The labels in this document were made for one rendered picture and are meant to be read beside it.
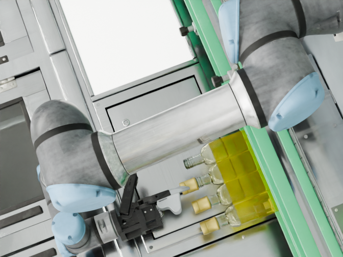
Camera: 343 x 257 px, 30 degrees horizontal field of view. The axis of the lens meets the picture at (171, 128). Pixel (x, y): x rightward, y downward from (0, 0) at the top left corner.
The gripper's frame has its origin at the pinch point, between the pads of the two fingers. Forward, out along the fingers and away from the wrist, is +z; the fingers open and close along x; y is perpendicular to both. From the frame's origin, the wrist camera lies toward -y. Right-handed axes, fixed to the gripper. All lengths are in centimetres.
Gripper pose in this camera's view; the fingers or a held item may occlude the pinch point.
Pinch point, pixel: (184, 188)
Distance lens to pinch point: 168.0
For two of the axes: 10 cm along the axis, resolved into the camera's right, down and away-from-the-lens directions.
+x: -0.3, -2.5, -9.7
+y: 3.6, 9.0, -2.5
